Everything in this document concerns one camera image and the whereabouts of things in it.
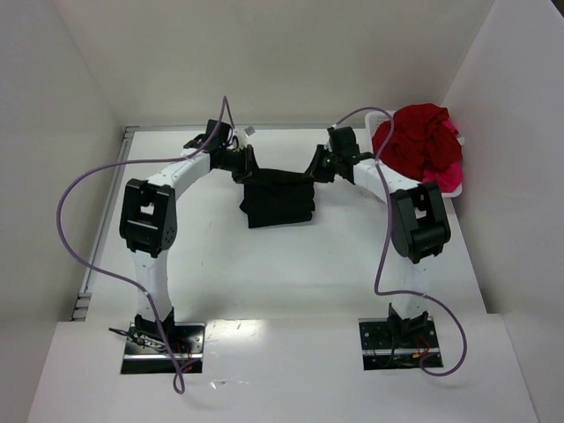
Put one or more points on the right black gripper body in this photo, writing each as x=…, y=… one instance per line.
x=318, y=161

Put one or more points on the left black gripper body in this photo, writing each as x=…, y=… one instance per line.
x=246, y=163

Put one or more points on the black t shirt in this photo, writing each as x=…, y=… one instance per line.
x=273, y=197

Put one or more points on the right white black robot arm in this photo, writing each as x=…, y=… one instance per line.
x=417, y=224

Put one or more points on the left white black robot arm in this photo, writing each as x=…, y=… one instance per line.
x=148, y=222

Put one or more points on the white plastic basket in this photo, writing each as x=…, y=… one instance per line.
x=373, y=120

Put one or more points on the dark red t shirt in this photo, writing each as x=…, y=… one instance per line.
x=417, y=140

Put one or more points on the pink t shirt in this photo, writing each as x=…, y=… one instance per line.
x=449, y=176

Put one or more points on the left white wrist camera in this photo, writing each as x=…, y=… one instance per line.
x=241, y=137

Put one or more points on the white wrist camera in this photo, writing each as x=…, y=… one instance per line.
x=333, y=133
x=241, y=137

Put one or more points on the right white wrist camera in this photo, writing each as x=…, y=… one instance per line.
x=333, y=133

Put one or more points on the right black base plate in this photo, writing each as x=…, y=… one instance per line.
x=381, y=350

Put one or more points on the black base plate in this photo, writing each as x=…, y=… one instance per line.
x=144, y=355
x=381, y=350

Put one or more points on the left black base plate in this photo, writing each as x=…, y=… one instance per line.
x=144, y=355

